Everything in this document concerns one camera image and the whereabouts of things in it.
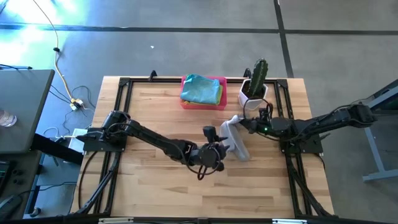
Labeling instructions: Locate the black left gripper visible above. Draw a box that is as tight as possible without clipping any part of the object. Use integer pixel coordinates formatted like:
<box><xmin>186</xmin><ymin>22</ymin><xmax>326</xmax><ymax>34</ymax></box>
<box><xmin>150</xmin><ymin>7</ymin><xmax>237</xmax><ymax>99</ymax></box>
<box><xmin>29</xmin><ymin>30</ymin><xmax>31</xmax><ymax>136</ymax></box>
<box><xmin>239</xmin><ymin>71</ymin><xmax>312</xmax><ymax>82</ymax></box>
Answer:
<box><xmin>188</xmin><ymin>135</ymin><xmax>230</xmax><ymax>172</ymax></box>

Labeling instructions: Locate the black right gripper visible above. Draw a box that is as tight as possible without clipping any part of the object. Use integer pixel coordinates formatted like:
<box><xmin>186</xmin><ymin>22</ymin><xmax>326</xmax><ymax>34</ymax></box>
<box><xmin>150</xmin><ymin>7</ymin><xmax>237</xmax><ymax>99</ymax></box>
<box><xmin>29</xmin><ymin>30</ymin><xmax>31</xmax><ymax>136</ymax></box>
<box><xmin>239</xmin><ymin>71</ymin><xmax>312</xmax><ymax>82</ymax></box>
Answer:
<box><xmin>238</xmin><ymin>116</ymin><xmax>282</xmax><ymax>136</ymax></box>

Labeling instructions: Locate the grey microfiber towel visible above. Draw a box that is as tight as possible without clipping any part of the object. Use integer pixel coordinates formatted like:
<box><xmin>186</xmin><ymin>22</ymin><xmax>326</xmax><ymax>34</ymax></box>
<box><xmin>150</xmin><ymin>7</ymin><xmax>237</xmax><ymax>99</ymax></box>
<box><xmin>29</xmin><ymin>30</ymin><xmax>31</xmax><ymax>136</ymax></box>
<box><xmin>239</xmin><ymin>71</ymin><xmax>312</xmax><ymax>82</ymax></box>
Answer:
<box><xmin>218</xmin><ymin>114</ymin><xmax>251</xmax><ymax>162</ymax></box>

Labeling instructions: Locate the pink plastic bin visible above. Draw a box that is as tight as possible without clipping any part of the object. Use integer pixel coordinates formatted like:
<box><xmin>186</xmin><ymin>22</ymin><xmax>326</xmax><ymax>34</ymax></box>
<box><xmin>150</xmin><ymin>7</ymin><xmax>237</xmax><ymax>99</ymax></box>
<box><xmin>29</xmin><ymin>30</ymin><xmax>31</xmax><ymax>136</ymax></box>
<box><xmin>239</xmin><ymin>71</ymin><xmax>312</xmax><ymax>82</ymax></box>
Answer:
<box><xmin>179</xmin><ymin>75</ymin><xmax>228</xmax><ymax>111</ymax></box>

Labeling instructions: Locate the blue microfiber towel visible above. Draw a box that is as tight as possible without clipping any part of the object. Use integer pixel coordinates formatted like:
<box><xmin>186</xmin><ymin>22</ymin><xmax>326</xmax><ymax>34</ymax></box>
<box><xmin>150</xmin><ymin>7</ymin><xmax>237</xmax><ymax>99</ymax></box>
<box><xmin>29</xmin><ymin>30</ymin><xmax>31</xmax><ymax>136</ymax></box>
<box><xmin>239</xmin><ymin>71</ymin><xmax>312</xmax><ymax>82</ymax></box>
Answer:
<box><xmin>180</xmin><ymin>73</ymin><xmax>221</xmax><ymax>106</ymax></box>

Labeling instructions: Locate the white faceted plant pot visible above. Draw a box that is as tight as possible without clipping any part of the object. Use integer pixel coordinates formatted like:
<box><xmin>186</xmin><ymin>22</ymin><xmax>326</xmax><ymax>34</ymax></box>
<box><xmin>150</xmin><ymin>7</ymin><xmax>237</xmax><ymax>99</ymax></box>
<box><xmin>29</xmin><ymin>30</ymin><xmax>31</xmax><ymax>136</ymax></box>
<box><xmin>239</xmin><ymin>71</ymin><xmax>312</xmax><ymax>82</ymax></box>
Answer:
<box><xmin>238</xmin><ymin>78</ymin><xmax>269</xmax><ymax>112</ymax></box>

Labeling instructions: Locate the green cactus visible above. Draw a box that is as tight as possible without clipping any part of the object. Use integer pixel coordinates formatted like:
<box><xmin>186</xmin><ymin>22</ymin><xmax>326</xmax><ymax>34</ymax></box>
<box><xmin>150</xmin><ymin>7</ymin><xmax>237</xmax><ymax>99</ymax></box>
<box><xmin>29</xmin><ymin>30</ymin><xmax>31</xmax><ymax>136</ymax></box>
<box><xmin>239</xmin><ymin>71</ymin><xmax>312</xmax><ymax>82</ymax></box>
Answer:
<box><xmin>248</xmin><ymin>58</ymin><xmax>269</xmax><ymax>98</ymax></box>

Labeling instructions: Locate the grey metal desk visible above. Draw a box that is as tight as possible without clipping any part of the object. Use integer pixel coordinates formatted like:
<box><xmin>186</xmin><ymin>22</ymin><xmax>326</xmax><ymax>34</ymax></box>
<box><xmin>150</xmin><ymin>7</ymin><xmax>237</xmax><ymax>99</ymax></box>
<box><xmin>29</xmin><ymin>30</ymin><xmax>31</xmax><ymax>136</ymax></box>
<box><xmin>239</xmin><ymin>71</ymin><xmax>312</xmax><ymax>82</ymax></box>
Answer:
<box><xmin>362</xmin><ymin>78</ymin><xmax>398</xmax><ymax>183</ymax></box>

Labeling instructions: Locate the white box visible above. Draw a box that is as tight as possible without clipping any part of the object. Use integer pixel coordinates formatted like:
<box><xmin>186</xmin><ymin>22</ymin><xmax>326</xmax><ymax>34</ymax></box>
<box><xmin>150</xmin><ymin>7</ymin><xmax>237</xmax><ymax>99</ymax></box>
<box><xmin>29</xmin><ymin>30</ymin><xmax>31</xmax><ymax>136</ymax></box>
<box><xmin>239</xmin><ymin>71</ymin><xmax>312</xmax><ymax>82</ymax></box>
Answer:
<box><xmin>67</xmin><ymin>128</ymin><xmax>87</xmax><ymax>154</ymax></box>

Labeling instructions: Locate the white power plug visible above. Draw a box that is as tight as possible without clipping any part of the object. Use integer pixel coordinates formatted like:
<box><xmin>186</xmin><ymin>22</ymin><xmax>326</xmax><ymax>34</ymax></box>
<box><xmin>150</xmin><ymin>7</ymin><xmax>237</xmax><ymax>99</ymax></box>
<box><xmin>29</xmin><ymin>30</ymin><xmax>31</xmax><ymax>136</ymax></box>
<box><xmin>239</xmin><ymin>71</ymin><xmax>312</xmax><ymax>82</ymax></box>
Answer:
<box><xmin>69</xmin><ymin>98</ymin><xmax>85</xmax><ymax>111</ymax></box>

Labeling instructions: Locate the black bar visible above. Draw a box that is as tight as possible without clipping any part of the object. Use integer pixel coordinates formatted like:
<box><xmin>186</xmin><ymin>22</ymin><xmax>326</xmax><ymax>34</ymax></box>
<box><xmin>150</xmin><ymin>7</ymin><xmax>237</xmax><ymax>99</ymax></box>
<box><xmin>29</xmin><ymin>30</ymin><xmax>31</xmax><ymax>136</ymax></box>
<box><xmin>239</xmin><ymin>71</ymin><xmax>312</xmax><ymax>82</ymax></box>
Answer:
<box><xmin>30</xmin><ymin>133</ymin><xmax>85</xmax><ymax>166</ymax></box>

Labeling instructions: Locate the dark grey side table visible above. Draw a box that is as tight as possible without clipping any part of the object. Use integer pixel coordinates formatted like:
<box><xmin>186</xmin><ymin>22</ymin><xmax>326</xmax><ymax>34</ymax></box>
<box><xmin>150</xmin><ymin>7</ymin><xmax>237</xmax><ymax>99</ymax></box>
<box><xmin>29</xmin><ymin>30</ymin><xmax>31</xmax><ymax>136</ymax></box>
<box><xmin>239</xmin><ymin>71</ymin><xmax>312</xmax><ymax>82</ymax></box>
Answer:
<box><xmin>0</xmin><ymin>68</ymin><xmax>56</xmax><ymax>156</ymax></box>

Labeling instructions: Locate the clear drinking glass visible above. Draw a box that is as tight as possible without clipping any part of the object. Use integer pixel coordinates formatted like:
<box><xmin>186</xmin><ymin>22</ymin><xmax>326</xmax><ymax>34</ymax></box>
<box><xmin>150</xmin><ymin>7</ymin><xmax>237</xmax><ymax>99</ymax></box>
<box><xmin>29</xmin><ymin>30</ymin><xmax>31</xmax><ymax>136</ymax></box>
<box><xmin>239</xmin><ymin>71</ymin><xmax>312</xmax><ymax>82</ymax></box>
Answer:
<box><xmin>0</xmin><ymin>108</ymin><xmax>18</xmax><ymax>128</ymax></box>

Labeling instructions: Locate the black controller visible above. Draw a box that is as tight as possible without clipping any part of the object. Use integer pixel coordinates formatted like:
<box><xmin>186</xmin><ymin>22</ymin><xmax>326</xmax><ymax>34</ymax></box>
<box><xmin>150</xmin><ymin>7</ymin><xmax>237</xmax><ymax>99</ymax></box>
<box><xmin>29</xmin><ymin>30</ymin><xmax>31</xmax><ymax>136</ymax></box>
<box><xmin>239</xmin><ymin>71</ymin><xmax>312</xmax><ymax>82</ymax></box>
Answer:
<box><xmin>0</xmin><ymin>160</ymin><xmax>25</xmax><ymax>195</ymax></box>

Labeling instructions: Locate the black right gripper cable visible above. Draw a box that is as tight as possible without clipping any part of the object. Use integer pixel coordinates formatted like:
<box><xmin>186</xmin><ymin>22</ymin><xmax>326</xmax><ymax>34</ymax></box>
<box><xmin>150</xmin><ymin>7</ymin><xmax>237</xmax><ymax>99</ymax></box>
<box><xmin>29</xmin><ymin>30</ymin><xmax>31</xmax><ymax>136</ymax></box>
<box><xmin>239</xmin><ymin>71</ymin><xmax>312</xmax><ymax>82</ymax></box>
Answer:
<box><xmin>242</xmin><ymin>98</ymin><xmax>368</xmax><ymax>142</ymax></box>

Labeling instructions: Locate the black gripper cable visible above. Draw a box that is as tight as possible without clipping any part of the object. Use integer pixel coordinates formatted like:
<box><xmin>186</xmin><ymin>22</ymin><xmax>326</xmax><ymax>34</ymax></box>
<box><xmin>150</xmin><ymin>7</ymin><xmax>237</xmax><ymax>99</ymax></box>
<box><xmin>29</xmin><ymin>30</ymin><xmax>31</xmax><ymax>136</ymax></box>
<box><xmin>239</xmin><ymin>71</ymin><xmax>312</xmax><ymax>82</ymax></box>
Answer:
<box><xmin>242</xmin><ymin>98</ymin><xmax>368</xmax><ymax>142</ymax></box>
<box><xmin>183</xmin><ymin>146</ymin><xmax>223</xmax><ymax>181</ymax></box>

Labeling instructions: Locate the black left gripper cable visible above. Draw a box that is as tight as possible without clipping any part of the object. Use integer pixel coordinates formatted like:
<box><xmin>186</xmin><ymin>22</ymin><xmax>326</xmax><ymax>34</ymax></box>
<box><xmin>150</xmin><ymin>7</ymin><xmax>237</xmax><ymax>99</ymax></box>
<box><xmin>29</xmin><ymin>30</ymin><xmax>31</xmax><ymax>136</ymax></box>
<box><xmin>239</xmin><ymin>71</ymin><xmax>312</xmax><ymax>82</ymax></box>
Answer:
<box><xmin>183</xmin><ymin>146</ymin><xmax>223</xmax><ymax>181</ymax></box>

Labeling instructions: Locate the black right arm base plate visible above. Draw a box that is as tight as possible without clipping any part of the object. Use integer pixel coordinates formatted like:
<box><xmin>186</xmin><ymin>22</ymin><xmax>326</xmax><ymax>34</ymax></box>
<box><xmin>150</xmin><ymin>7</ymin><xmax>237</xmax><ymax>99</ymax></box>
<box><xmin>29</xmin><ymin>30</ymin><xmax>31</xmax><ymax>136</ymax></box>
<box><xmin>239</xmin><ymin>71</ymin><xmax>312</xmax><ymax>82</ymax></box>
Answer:
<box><xmin>281</xmin><ymin>133</ymin><xmax>324</xmax><ymax>155</ymax></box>

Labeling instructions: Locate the black aluminium table frame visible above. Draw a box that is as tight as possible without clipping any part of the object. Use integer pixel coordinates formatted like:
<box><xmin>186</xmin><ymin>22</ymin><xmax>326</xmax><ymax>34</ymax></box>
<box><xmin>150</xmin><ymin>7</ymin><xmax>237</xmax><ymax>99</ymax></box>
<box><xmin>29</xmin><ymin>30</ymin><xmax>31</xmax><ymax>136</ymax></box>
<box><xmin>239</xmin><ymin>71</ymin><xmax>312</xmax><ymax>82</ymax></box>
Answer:
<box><xmin>70</xmin><ymin>76</ymin><xmax>336</xmax><ymax>218</ymax></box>

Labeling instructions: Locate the silver metal bracket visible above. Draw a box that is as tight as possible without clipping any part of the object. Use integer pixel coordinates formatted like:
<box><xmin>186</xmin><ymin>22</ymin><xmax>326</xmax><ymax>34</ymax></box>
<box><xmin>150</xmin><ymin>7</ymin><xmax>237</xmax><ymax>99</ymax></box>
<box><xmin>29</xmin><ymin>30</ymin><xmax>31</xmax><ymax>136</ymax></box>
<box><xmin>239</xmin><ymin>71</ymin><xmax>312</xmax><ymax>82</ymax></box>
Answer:
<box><xmin>272</xmin><ymin>218</ymin><xmax>308</xmax><ymax>224</ymax></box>
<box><xmin>98</xmin><ymin>217</ymin><xmax>134</xmax><ymax>224</ymax></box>

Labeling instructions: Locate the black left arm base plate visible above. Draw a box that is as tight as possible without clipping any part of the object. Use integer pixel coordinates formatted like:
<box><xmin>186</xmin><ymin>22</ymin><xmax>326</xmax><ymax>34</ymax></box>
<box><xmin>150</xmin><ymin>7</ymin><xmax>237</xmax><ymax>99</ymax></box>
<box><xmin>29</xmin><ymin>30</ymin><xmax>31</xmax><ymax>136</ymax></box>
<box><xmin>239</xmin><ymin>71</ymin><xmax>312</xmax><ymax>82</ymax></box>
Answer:
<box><xmin>76</xmin><ymin>129</ymin><xmax>125</xmax><ymax>153</ymax></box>

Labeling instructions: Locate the dark curved cable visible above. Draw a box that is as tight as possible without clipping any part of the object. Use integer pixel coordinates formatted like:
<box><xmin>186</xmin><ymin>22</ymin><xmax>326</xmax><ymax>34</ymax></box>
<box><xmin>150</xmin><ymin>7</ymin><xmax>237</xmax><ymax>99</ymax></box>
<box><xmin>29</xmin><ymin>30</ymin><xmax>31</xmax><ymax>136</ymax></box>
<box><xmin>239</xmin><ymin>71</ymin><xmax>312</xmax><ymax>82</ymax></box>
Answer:
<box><xmin>76</xmin><ymin>151</ymin><xmax>98</xmax><ymax>210</ymax></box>

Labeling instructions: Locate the black floor cable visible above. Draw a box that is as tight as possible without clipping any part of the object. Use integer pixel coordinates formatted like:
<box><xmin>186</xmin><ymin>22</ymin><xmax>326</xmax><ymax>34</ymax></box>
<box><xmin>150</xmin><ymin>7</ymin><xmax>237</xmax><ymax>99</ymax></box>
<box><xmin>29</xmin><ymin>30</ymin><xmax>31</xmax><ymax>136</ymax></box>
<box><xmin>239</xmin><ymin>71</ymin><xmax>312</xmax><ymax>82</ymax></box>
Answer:
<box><xmin>48</xmin><ymin>84</ymin><xmax>96</xmax><ymax>110</ymax></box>

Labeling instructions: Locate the white cable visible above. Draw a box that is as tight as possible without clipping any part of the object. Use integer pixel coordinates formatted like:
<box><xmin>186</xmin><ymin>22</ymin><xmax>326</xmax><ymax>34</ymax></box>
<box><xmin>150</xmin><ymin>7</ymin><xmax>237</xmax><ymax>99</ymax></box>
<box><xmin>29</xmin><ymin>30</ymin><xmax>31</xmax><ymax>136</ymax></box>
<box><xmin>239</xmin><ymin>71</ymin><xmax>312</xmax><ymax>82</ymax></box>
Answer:
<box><xmin>42</xmin><ymin>126</ymin><xmax>77</xmax><ymax>140</ymax></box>

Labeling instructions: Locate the yellow floor cable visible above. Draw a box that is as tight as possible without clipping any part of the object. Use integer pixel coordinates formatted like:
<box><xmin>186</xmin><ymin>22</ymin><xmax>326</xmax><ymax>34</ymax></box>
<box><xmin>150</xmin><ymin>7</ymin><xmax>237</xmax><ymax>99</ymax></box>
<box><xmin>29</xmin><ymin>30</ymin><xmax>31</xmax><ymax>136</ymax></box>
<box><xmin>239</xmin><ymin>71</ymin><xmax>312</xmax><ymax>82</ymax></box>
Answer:
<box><xmin>32</xmin><ymin>0</ymin><xmax>82</xmax><ymax>108</ymax></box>

